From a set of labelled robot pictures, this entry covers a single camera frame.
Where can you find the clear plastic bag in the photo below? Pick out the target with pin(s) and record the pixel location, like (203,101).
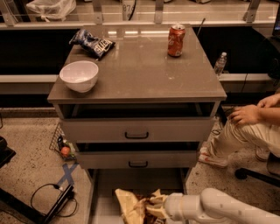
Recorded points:
(52,9)

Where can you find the person's second hand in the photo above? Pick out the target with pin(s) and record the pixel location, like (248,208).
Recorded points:
(269,102)

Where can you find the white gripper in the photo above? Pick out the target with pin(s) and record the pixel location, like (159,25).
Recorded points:
(173,206)

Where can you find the black table leg base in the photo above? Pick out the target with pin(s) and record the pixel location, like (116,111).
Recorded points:
(33,215)

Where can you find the middle grey drawer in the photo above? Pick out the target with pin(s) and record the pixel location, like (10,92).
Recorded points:
(137,155)

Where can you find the white red sneaker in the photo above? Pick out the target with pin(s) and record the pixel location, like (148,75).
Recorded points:
(205,158)

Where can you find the grey drawer cabinet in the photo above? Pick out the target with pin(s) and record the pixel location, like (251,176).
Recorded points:
(139,80)

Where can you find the blue chip bag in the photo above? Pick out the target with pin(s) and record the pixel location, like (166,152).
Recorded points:
(97,47)

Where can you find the black office chair base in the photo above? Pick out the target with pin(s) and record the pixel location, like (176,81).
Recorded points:
(273,168)

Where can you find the wire basket with items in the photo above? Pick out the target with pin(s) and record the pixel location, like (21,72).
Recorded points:
(61,145)

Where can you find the person's hand on knee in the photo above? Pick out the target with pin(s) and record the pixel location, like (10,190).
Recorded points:
(249,114)

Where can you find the bottom grey drawer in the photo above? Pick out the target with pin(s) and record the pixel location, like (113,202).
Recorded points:
(104,206)

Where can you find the blue tape cross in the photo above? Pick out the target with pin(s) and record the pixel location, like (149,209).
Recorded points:
(68,170)

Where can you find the top grey drawer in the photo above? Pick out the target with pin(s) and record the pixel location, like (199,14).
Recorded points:
(137,130)

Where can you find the white bowl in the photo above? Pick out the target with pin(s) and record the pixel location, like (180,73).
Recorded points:
(80,76)

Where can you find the clear water bottle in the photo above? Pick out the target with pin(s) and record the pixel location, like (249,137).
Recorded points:
(220,63)

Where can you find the red soda can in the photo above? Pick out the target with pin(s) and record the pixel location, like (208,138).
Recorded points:
(175,40)

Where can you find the seated person in beige trousers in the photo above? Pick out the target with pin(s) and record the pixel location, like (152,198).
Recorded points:
(264,135)

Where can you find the grey drawer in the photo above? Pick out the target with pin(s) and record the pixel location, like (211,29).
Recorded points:
(104,206)
(137,130)
(137,155)

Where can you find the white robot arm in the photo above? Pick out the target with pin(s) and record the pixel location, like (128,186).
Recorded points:
(210,206)

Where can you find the brown sea salt chip bag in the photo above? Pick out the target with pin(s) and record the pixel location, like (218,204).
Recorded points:
(133,208)

